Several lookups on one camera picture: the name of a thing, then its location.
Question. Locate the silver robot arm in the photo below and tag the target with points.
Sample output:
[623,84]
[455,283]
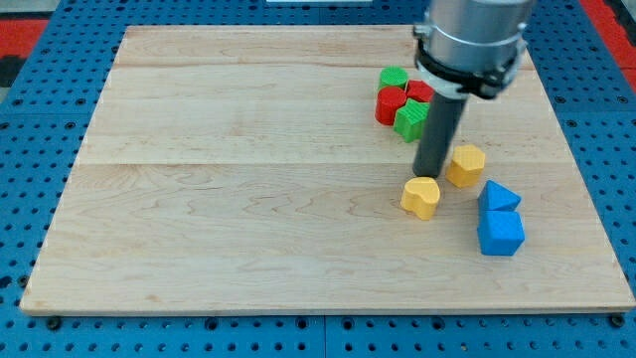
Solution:
[469,47]

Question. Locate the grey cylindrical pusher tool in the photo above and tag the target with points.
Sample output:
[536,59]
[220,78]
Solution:
[437,134]

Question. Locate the red cylinder block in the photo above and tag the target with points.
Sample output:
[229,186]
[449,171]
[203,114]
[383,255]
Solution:
[389,101]

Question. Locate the green cylinder block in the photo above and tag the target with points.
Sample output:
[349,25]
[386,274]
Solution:
[393,77]

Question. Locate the green star block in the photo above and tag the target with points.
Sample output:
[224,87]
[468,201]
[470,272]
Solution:
[410,119]

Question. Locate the yellow heart block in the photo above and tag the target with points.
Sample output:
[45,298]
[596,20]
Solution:
[421,195]

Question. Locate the yellow hexagon block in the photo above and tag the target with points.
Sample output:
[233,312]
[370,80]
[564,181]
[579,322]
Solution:
[466,166]

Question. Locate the blue cube block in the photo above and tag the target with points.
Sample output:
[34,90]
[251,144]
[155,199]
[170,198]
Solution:
[500,233]

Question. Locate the wooden board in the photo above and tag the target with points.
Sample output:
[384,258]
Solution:
[240,171]

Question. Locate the red flat block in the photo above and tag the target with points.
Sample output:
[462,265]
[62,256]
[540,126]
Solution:
[419,90]

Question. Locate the blue triangle block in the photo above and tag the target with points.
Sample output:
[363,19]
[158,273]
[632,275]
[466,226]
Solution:
[496,197]

